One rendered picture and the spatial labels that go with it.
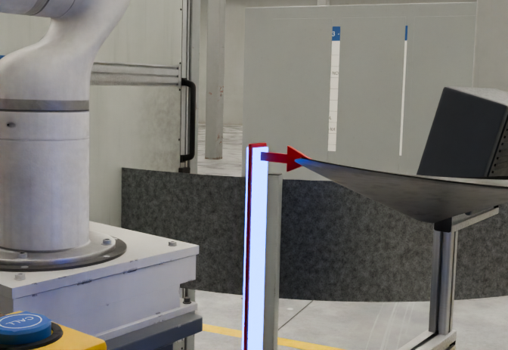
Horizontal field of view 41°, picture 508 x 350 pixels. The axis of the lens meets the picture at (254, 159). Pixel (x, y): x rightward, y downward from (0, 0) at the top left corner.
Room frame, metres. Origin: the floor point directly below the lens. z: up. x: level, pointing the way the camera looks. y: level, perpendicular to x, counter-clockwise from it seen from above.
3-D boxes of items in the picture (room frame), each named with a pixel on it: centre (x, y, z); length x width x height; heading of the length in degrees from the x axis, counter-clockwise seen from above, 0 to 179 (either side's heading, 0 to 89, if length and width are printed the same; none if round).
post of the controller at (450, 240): (1.08, -0.31, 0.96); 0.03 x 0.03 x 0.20; 53
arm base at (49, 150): (0.89, 0.28, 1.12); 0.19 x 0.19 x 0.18
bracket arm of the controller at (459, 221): (1.16, -0.37, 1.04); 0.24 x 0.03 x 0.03; 143
